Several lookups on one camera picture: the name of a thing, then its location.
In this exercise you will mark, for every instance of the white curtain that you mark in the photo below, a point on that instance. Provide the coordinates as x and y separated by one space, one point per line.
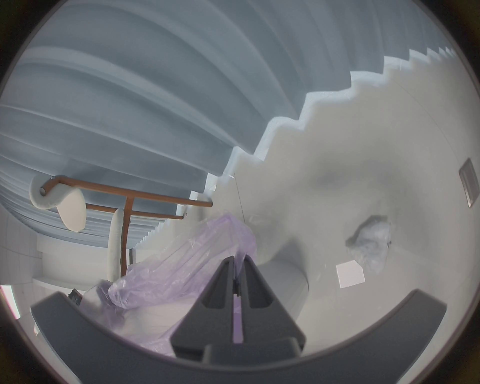
150 93

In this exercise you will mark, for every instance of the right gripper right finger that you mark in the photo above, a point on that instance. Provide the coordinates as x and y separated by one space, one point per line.
277 326

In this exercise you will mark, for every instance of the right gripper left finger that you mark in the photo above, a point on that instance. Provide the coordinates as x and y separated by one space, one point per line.
195 326

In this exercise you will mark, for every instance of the white paper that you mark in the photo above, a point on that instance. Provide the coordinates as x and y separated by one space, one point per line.
369 240

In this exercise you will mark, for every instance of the white padded wooden chair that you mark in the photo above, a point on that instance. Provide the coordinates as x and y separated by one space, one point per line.
71 210

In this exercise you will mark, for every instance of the white trash bin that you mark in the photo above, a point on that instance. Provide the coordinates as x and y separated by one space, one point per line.
285 288

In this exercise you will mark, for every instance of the purple plastic bag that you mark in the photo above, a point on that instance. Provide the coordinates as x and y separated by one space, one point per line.
168 270

